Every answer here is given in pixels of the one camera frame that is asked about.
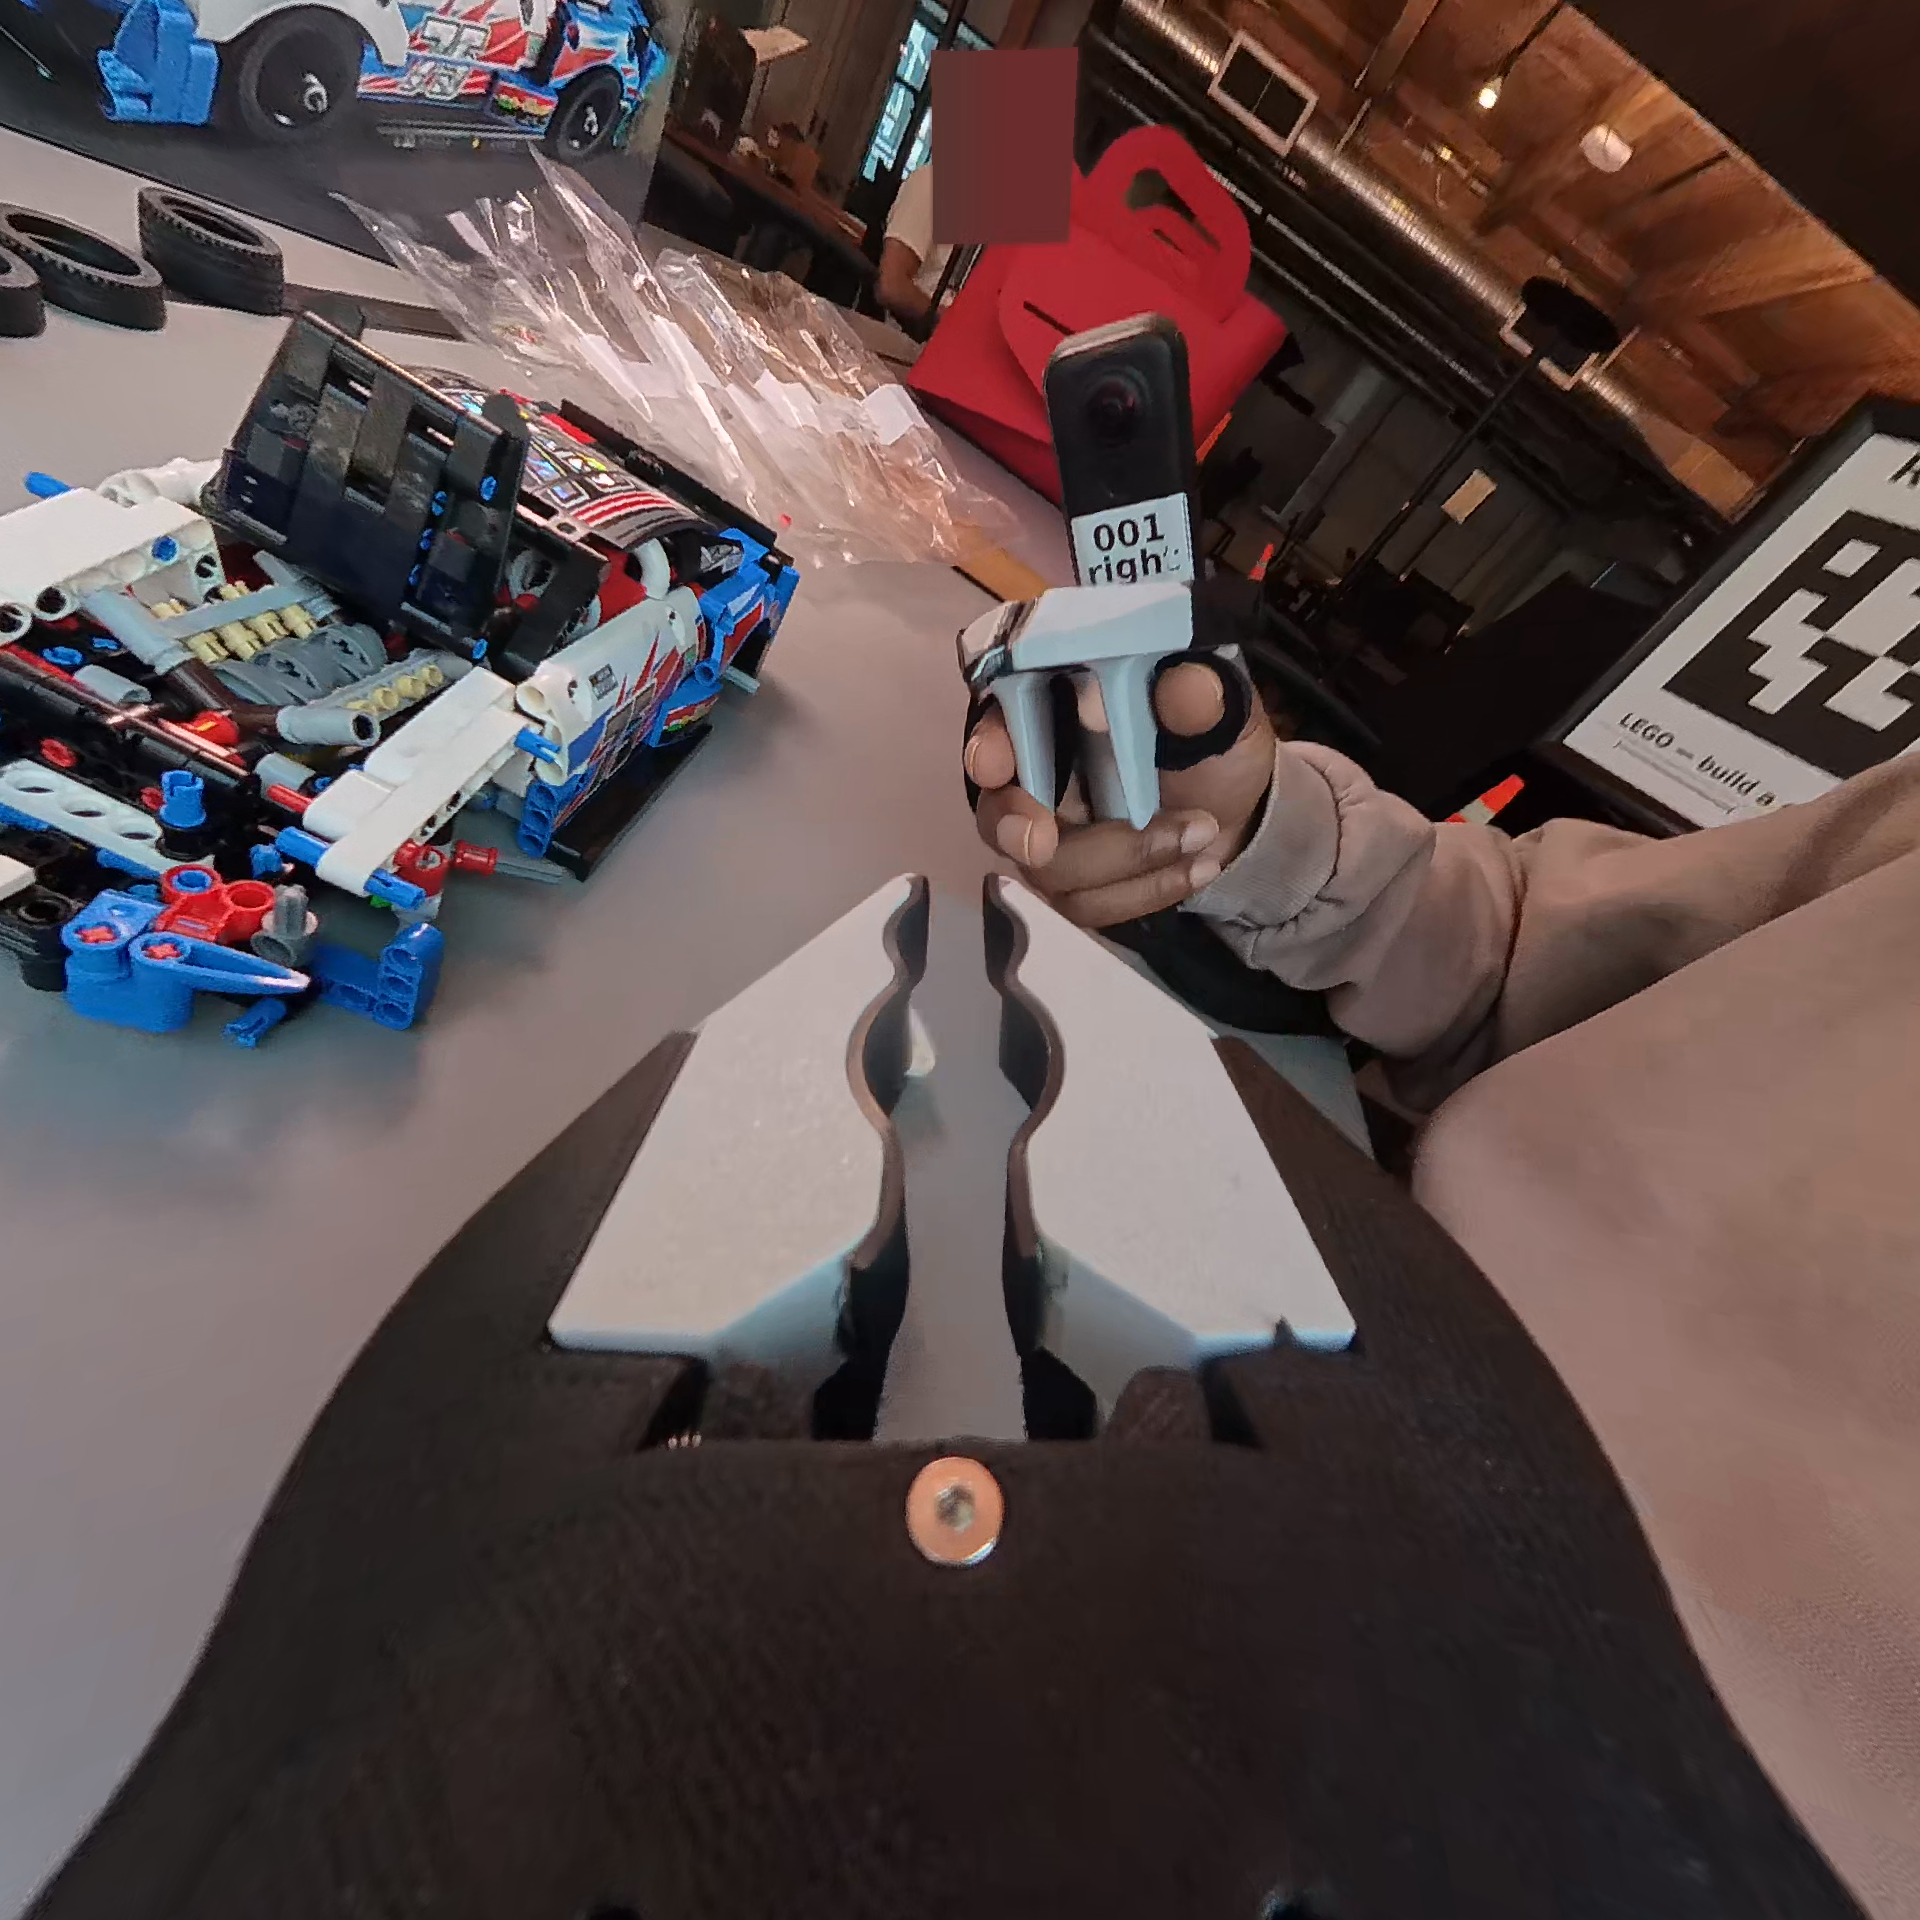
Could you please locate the pile of clear plastic bags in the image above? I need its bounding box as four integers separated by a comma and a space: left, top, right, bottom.
329, 147, 1023, 571

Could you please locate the black toy car box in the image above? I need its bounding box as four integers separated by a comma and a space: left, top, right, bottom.
0, 0, 670, 265

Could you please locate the person's beige printed sweatshirt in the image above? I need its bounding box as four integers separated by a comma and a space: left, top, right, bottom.
1409, 840, 1920, 1920

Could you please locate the framed marker sign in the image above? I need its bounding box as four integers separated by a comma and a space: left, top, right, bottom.
1535, 398, 1920, 837

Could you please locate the black light stand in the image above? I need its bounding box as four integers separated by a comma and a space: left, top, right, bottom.
1350, 274, 1623, 601

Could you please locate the red felt bag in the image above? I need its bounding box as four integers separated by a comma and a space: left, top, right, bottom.
906, 124, 1295, 485

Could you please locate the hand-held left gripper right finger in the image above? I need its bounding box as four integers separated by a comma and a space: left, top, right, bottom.
983, 877, 1361, 1412

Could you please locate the person's right hand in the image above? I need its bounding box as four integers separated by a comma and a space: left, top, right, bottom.
967, 664, 1280, 933

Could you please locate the lego race car model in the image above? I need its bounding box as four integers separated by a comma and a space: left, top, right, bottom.
0, 310, 804, 1040

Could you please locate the white framed air vent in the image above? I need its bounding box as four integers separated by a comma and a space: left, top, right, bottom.
1206, 33, 1321, 153

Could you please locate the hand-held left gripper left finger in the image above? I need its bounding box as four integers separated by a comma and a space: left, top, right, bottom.
545, 873, 932, 1420

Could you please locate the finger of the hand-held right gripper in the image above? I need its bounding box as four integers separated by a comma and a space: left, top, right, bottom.
959, 586, 1198, 694

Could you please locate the person's right forearm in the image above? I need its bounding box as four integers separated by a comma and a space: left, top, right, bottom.
1184, 744, 1920, 1121

